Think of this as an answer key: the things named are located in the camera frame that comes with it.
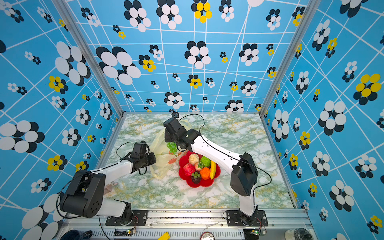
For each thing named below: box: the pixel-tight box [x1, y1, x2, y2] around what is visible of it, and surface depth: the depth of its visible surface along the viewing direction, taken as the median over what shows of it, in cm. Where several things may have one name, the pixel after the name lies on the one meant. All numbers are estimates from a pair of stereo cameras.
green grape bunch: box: [166, 142, 178, 155], surface depth 82 cm
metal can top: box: [200, 231, 215, 240], surface depth 61 cm
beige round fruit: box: [188, 153, 200, 166], surface depth 90 cm
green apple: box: [200, 156, 212, 168], surface depth 88 cm
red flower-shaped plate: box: [178, 151, 221, 188], surface depth 86 cm
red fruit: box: [183, 163, 196, 177], surface depth 86 cm
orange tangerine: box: [200, 167, 211, 180], surface depth 85 cm
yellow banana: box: [210, 160, 217, 180], surface depth 86 cm
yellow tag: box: [157, 232, 171, 240], surface depth 70 cm
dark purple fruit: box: [191, 171, 202, 184], surface depth 84 cm
